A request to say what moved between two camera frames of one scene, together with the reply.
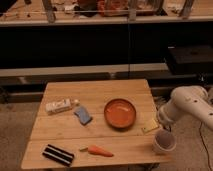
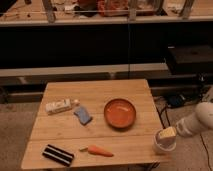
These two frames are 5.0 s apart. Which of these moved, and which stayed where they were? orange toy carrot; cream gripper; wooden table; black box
Moved: cream gripper
Stayed: orange toy carrot; wooden table; black box
